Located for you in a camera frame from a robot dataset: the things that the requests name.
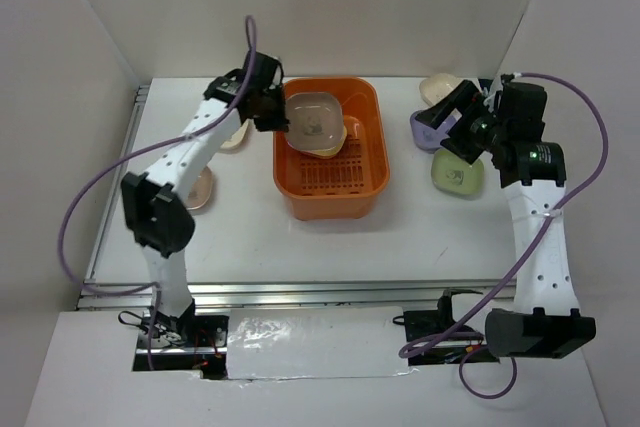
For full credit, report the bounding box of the yellow plate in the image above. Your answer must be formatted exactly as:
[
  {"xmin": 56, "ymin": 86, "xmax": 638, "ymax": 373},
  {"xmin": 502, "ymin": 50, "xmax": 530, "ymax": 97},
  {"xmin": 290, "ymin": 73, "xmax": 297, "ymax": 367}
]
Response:
[{"xmin": 301, "ymin": 115, "xmax": 361, "ymax": 159}]

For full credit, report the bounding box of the cream plate left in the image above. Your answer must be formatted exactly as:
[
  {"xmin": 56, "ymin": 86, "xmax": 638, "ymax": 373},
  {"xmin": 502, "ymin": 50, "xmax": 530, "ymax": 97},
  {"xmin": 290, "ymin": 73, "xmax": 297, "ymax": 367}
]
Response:
[{"xmin": 220, "ymin": 121, "xmax": 250, "ymax": 152}]

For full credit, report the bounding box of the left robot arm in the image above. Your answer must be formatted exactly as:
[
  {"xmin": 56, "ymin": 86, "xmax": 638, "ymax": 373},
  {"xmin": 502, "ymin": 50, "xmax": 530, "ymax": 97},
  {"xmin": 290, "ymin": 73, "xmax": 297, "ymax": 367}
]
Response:
[{"xmin": 120, "ymin": 53, "xmax": 289, "ymax": 346}]

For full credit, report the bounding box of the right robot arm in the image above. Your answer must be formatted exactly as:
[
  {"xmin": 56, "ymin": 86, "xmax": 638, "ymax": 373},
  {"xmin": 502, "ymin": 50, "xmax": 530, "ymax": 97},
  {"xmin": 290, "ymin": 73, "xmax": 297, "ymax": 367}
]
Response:
[{"xmin": 429, "ymin": 79, "xmax": 596, "ymax": 359}]

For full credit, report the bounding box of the white sheet front cover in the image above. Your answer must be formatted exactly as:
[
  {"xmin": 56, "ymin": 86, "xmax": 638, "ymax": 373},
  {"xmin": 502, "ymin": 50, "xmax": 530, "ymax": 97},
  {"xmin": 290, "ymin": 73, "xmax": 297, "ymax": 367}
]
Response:
[{"xmin": 226, "ymin": 306, "xmax": 411, "ymax": 381}]

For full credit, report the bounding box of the pink-brown plate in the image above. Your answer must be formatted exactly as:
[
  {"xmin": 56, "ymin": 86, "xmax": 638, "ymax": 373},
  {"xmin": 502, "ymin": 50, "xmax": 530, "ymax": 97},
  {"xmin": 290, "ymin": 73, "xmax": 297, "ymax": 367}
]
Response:
[{"xmin": 185, "ymin": 167, "xmax": 215, "ymax": 213}]

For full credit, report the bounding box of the green plate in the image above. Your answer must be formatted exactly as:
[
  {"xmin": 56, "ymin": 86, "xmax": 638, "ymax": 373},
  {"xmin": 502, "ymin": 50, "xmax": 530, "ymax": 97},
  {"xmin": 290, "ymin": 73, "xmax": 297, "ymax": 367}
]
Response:
[{"xmin": 430, "ymin": 148, "xmax": 485, "ymax": 197}]

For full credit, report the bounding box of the brown plate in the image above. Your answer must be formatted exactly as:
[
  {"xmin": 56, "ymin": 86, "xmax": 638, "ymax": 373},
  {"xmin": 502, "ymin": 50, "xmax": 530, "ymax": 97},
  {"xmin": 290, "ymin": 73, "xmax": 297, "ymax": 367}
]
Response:
[{"xmin": 285, "ymin": 92, "xmax": 344, "ymax": 151}]

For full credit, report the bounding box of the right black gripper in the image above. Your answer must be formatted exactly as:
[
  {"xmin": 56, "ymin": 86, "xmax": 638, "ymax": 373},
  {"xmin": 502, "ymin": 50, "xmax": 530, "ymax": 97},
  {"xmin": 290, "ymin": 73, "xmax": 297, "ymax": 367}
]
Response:
[{"xmin": 416, "ymin": 78, "xmax": 509, "ymax": 164}]

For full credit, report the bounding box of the cream plate back right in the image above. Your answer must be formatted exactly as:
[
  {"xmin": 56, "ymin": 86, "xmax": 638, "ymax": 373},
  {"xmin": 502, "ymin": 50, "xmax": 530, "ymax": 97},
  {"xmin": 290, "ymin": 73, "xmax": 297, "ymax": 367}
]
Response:
[{"xmin": 419, "ymin": 73, "xmax": 462, "ymax": 107}]

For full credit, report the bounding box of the purple plate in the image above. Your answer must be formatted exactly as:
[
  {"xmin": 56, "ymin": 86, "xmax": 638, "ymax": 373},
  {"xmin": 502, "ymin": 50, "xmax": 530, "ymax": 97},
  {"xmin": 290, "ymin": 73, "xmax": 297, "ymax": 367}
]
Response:
[{"xmin": 410, "ymin": 110, "xmax": 457, "ymax": 154}]

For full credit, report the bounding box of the aluminium rail frame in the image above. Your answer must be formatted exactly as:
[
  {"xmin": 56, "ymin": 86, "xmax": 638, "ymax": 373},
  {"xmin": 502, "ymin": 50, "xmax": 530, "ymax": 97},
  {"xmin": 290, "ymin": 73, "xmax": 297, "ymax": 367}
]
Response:
[{"xmin": 80, "ymin": 77, "xmax": 515, "ymax": 309}]

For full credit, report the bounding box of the orange plastic bin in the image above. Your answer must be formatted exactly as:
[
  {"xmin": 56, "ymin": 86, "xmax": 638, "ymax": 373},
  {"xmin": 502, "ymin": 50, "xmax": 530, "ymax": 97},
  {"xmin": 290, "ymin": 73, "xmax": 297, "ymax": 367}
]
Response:
[{"xmin": 273, "ymin": 77, "xmax": 390, "ymax": 221}]

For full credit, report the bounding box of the cream plate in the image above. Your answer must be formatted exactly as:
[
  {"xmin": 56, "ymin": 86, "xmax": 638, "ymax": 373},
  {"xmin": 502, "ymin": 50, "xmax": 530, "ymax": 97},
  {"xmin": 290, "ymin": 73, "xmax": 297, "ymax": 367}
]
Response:
[
  {"xmin": 419, "ymin": 73, "xmax": 462, "ymax": 107},
  {"xmin": 220, "ymin": 121, "xmax": 250, "ymax": 152}
]

